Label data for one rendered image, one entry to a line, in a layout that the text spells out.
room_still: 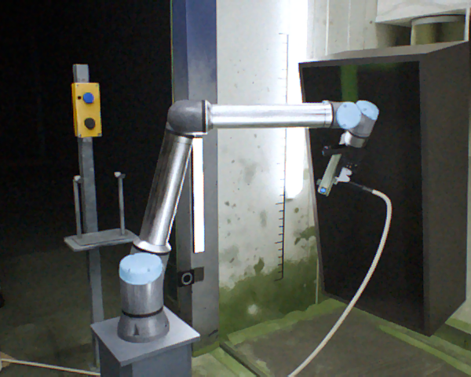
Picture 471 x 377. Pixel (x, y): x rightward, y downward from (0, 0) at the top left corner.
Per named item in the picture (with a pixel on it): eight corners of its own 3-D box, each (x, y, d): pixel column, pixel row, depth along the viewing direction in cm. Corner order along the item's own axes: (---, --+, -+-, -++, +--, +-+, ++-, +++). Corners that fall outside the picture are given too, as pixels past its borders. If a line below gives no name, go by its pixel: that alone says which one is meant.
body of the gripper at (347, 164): (355, 174, 190) (365, 151, 182) (336, 168, 191) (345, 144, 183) (359, 165, 195) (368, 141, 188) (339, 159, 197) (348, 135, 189)
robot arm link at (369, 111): (352, 96, 178) (377, 100, 179) (343, 124, 186) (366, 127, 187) (358, 109, 171) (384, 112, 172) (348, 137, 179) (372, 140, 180)
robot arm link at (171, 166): (119, 287, 176) (166, 94, 163) (126, 271, 193) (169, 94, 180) (158, 297, 178) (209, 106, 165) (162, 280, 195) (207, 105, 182)
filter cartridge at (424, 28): (459, 145, 320) (470, 20, 301) (458, 151, 288) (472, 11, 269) (404, 143, 335) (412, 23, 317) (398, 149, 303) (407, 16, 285)
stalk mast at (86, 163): (104, 361, 264) (84, 65, 230) (107, 366, 259) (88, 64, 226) (93, 364, 260) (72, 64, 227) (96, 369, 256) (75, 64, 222)
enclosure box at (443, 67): (360, 266, 265) (345, 50, 226) (465, 300, 221) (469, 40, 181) (321, 294, 245) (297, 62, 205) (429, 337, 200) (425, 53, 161)
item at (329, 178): (370, 203, 185) (316, 182, 189) (366, 211, 188) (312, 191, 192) (385, 146, 221) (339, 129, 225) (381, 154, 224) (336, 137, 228)
